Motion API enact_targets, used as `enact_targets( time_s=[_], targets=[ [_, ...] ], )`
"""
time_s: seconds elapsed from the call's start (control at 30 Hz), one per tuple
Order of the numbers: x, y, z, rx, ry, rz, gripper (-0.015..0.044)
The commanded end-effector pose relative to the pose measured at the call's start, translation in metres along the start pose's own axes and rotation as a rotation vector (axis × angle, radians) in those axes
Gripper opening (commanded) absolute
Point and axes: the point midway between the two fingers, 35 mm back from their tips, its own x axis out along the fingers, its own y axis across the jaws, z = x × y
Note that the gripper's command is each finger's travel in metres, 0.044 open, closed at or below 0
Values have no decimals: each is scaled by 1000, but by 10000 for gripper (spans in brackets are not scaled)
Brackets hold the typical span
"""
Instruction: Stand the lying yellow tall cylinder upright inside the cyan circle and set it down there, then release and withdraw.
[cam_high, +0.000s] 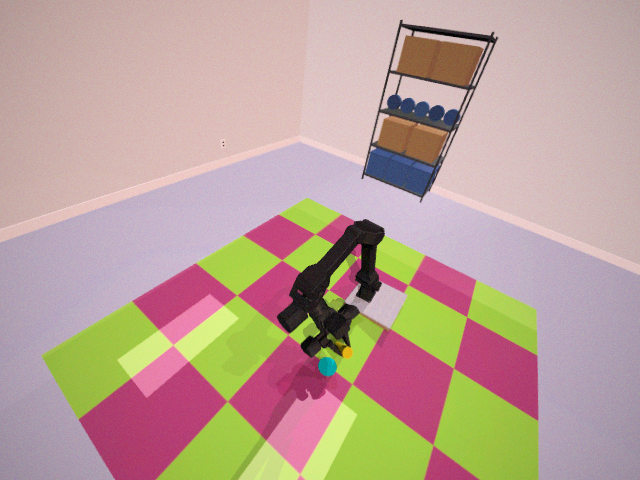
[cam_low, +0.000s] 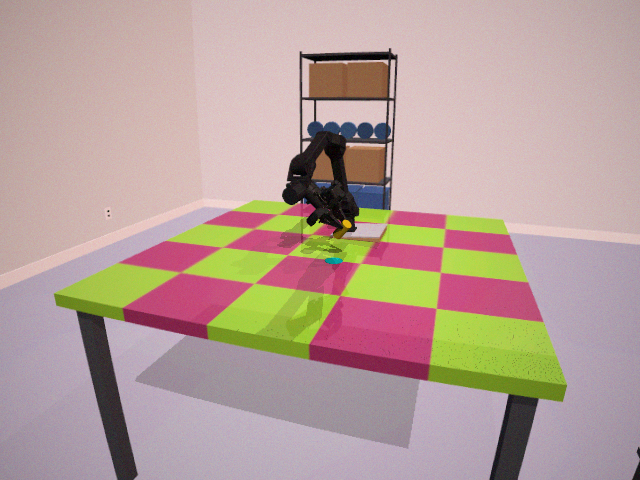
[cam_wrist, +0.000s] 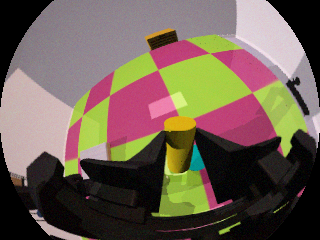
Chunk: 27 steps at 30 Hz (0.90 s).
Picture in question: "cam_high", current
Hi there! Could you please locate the cyan circle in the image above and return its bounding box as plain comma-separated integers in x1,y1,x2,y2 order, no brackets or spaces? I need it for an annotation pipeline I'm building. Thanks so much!
318,357,337,376

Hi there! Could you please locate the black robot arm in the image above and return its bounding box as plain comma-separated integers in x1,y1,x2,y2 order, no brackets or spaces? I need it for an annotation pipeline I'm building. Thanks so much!
277,219,385,339

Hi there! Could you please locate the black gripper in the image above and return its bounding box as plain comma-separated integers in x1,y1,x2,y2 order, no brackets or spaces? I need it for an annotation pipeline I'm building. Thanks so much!
300,303,360,357

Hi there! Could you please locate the yellow cylinder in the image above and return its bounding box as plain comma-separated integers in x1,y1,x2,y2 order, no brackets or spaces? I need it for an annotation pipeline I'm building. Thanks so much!
334,341,353,359

